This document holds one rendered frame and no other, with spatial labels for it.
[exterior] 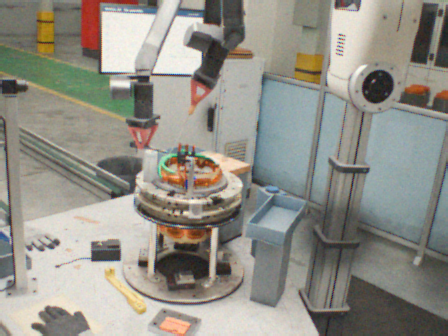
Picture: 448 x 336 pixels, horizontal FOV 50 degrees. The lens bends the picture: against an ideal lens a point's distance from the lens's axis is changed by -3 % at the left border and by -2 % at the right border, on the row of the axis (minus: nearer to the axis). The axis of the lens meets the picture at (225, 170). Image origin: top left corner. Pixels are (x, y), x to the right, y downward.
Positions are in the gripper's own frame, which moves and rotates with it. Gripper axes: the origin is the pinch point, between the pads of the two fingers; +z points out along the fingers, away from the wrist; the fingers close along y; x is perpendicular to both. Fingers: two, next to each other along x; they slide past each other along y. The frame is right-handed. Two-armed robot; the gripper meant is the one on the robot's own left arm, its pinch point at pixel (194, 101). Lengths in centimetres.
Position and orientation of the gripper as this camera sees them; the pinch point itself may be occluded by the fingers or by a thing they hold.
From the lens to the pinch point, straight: 142.9
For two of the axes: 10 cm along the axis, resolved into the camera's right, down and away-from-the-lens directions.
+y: -1.7, 3.8, -9.1
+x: 8.9, 4.5, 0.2
